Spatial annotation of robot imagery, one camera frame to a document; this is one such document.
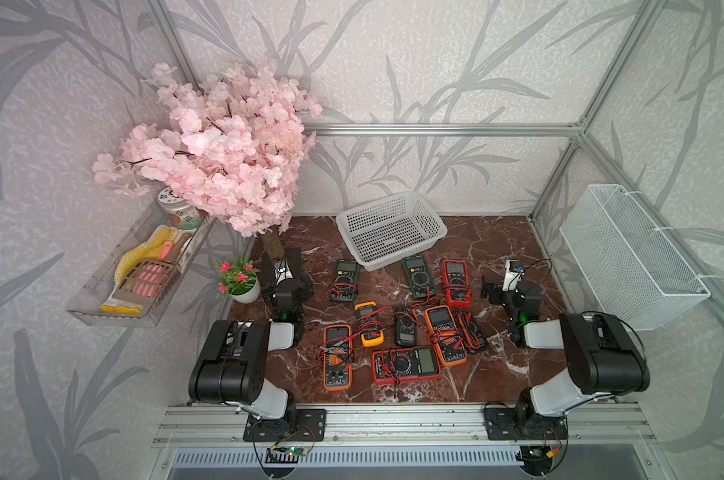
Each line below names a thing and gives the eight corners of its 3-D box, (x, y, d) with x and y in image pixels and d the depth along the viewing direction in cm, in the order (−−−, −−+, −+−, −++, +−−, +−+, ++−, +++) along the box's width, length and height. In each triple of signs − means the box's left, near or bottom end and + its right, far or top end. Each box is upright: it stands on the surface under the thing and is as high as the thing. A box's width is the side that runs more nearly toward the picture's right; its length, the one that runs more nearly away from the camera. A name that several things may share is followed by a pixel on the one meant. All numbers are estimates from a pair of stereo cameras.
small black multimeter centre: (394, 346, 87) (395, 343, 85) (393, 315, 93) (394, 311, 91) (416, 346, 87) (417, 343, 85) (414, 315, 93) (414, 311, 91)
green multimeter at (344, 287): (331, 301, 98) (329, 296, 95) (335, 265, 107) (334, 260, 104) (357, 301, 98) (356, 296, 95) (359, 265, 107) (359, 260, 104)
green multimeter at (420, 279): (413, 299, 98) (413, 296, 96) (402, 261, 108) (403, 257, 106) (436, 295, 99) (437, 292, 97) (424, 258, 109) (424, 254, 107)
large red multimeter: (373, 384, 81) (373, 381, 78) (371, 355, 86) (370, 351, 83) (440, 377, 82) (442, 373, 80) (434, 348, 87) (436, 344, 85)
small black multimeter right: (460, 354, 87) (463, 348, 84) (454, 318, 95) (457, 311, 91) (485, 354, 87) (489, 348, 84) (477, 318, 95) (481, 311, 91)
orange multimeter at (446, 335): (441, 367, 84) (443, 363, 81) (423, 312, 95) (425, 306, 92) (466, 362, 85) (469, 358, 82) (446, 307, 96) (448, 302, 93)
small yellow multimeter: (363, 349, 87) (362, 345, 84) (354, 309, 95) (354, 304, 92) (385, 343, 88) (385, 339, 85) (375, 304, 96) (375, 299, 93)
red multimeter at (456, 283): (447, 310, 96) (449, 302, 92) (440, 267, 106) (442, 259, 102) (471, 310, 96) (475, 302, 92) (462, 267, 106) (465, 259, 102)
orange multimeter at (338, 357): (324, 391, 81) (321, 386, 77) (327, 332, 92) (324, 325, 88) (352, 389, 81) (351, 384, 77) (352, 330, 92) (351, 323, 88)
